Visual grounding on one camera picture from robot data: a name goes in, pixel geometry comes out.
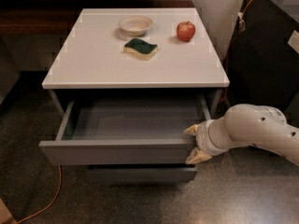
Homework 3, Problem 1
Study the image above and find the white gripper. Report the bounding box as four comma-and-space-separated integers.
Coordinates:
183, 119, 231, 164

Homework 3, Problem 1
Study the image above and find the grey top drawer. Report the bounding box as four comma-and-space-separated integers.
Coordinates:
39, 93, 210, 165

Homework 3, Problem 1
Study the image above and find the grey drawer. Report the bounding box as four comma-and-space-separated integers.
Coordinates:
86, 164, 197, 184
39, 93, 210, 165

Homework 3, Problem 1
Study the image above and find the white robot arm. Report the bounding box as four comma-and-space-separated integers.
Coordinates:
184, 104, 299, 165

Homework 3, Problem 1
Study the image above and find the grey bottom drawer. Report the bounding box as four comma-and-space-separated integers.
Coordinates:
86, 164, 197, 184

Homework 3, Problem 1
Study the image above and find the white cabinet with grey drawers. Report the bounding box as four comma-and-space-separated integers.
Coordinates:
41, 7, 231, 185

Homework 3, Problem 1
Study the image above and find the green and yellow sponge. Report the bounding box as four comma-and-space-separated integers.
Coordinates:
124, 38, 158, 60

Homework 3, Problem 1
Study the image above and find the red apple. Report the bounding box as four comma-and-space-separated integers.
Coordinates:
177, 21, 196, 42

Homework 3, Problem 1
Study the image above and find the white bowl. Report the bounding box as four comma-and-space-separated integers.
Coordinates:
119, 16, 152, 36

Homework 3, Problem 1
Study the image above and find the white label on cabinet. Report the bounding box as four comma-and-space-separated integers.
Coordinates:
288, 31, 299, 54

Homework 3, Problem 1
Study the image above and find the dark wooden bench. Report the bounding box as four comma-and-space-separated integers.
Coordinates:
0, 0, 194, 35

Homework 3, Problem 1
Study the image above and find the orange cable at right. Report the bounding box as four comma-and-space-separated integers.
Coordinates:
218, 0, 299, 105

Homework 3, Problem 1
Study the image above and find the orange floor cable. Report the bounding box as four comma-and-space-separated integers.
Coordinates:
15, 164, 64, 224

